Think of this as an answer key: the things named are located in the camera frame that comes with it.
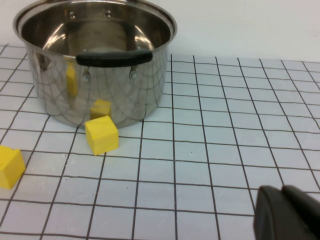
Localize white grid tablecloth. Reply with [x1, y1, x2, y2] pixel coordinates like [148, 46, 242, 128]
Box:
[0, 44, 320, 240]

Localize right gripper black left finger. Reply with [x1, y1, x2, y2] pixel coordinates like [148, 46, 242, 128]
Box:
[253, 185, 318, 240]

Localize stainless steel pot black handles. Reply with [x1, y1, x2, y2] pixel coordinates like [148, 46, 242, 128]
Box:
[12, 0, 178, 130]

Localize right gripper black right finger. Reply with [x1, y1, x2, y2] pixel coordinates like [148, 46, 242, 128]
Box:
[281, 184, 320, 240]

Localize yellow foam cube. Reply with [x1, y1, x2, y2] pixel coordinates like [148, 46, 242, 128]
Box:
[84, 115, 119, 156]
[0, 145, 27, 190]

